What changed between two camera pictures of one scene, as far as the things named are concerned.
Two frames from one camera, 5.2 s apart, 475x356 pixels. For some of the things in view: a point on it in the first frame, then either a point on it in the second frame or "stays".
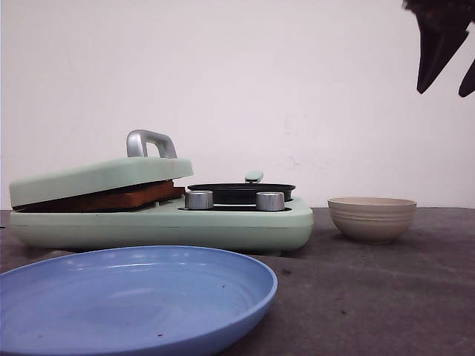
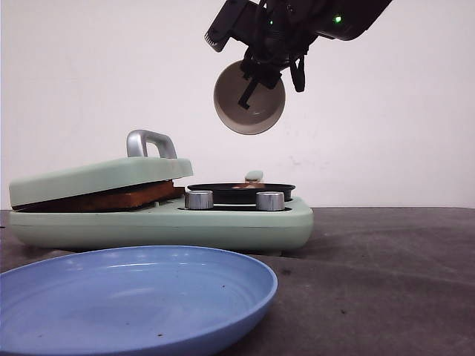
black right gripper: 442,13 to 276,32
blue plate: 140,300 stays
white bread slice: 131,196 stays
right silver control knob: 270,201 stays
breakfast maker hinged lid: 124,174 stays
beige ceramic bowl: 372,219 to 266,104
